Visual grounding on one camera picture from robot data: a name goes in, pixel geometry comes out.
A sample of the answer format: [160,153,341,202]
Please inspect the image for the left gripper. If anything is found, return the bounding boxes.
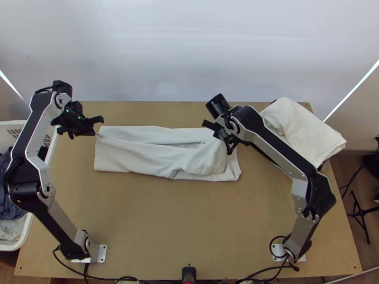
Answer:
[55,115,105,140]

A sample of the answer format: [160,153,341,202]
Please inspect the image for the black cable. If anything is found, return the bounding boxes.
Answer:
[236,235,300,284]
[338,162,369,203]
[53,248,140,284]

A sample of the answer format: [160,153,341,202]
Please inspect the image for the white laundry basket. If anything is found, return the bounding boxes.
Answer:
[0,119,61,252]

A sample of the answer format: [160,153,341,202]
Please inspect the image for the white t-shirt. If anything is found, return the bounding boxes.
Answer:
[93,125,242,182]

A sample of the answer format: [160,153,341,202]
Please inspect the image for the pile of folded clothes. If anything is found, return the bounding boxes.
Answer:
[259,97,347,173]

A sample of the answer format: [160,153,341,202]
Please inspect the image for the heap of clothes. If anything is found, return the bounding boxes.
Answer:
[0,148,31,244]

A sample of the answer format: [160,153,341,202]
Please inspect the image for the black tripod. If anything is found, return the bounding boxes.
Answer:
[345,190,379,245]

